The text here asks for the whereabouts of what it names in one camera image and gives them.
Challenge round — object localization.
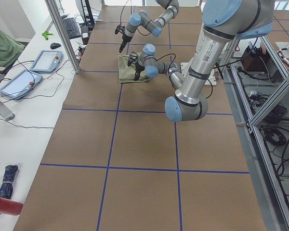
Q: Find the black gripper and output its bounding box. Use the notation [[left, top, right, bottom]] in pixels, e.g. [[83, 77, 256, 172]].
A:
[[115, 25, 132, 52], [127, 54, 145, 81]]

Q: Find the olive green long-sleeve shirt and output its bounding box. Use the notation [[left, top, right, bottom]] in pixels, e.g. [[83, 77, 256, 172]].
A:
[[118, 55, 150, 83]]

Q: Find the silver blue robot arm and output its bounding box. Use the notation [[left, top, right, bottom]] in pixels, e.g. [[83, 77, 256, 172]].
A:
[[115, 0, 180, 53], [128, 0, 275, 122]]

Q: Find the black box white label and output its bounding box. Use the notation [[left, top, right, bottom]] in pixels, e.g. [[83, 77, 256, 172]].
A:
[[80, 25, 90, 45]]

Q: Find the black keyboard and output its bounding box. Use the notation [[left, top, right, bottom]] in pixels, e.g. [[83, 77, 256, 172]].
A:
[[62, 18, 81, 39]]

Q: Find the black computer mouse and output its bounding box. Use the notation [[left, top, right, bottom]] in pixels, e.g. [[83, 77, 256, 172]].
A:
[[50, 42, 61, 50]]

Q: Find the far blue teach pendant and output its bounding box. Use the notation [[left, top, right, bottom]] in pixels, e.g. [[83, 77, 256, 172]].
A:
[[29, 50, 63, 73]]

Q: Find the blue teach pendant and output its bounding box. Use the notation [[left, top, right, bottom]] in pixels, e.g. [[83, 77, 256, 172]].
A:
[[0, 70, 42, 100], [29, 50, 63, 73]]

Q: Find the green plastic clamp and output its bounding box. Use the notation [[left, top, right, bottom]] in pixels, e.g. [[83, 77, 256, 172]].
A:
[[42, 30, 53, 40]]

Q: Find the near blue teach pendant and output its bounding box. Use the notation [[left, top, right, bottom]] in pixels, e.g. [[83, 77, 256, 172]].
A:
[[0, 70, 42, 100]]

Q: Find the green cloth chair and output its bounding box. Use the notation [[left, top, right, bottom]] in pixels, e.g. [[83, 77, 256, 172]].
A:
[[0, 30, 25, 68]]

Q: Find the clear grey water bottle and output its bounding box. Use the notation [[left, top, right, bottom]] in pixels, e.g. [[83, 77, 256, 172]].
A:
[[0, 101, 15, 121]]

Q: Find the folded navy umbrella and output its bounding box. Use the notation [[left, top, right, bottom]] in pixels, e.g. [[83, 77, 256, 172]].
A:
[[0, 165, 18, 199]]

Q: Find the red water bottle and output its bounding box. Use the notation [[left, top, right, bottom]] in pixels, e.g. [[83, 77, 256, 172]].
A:
[[0, 197, 23, 216]]

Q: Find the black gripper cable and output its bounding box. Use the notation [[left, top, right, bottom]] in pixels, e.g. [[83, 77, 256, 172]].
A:
[[155, 54, 178, 73], [119, 0, 155, 37]]

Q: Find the aluminium frame post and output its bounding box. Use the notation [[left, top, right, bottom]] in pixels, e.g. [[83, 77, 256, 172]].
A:
[[45, 0, 80, 74]]

